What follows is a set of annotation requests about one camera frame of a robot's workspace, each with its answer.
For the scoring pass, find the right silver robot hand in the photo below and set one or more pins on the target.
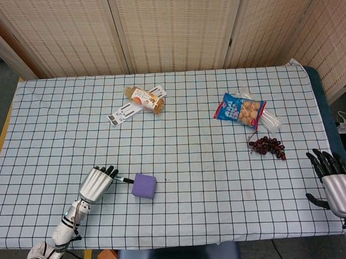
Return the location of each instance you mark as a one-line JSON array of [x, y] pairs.
[[344, 192]]

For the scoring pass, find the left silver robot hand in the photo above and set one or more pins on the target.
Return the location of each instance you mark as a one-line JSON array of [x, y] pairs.
[[95, 184]]

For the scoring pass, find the black marker pen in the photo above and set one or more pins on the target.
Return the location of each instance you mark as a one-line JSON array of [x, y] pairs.
[[126, 180]]

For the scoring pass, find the purple foam cube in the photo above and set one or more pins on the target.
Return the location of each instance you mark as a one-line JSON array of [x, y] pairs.
[[144, 185]]

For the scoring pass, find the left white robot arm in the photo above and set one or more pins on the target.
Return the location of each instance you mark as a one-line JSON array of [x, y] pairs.
[[64, 227]]

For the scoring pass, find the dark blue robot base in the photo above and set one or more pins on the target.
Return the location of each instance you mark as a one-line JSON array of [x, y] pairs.
[[178, 258]]

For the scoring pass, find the white folding phone stand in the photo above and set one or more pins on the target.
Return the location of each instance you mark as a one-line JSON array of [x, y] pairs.
[[122, 115]]

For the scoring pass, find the dark red grape bunch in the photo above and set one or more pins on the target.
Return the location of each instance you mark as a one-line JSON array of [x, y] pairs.
[[265, 145]]

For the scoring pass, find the orange juice bottle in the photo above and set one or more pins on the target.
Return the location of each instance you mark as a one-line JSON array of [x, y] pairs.
[[144, 100]]

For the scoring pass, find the clear plastic cup package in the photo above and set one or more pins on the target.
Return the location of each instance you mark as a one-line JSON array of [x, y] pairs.
[[271, 122]]

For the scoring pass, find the white black checkered tablecloth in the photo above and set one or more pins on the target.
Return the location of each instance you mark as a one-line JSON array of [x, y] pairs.
[[192, 151]]

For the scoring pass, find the blue biscuit snack bag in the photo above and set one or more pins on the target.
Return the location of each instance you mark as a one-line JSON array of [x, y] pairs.
[[233, 109]]

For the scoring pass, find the woven folding screen panel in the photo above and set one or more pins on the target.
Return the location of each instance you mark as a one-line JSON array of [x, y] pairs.
[[332, 43], [67, 36], [272, 23], [178, 29], [12, 48]]

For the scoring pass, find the small metal screen hinge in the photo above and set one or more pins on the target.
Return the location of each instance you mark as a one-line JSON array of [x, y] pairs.
[[230, 42]]

